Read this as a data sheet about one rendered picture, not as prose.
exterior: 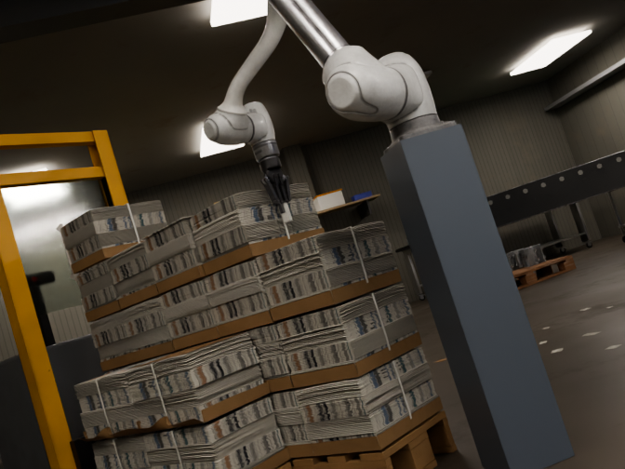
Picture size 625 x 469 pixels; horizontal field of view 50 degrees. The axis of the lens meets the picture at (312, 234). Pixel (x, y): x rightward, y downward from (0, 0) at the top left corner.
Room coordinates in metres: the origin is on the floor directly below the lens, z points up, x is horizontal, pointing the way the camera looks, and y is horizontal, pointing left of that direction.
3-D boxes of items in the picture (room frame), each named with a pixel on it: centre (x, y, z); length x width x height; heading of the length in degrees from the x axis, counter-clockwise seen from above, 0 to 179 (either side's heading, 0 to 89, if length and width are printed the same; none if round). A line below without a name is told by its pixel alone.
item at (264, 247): (2.40, 0.26, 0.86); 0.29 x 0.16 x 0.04; 46
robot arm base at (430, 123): (2.02, -0.42, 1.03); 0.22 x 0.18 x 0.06; 103
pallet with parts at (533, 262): (7.71, -1.95, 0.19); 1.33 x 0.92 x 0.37; 116
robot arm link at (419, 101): (2.01, -0.39, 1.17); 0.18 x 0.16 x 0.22; 139
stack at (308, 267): (2.58, 0.31, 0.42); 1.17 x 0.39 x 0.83; 49
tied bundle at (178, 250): (2.67, 0.42, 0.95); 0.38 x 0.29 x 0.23; 138
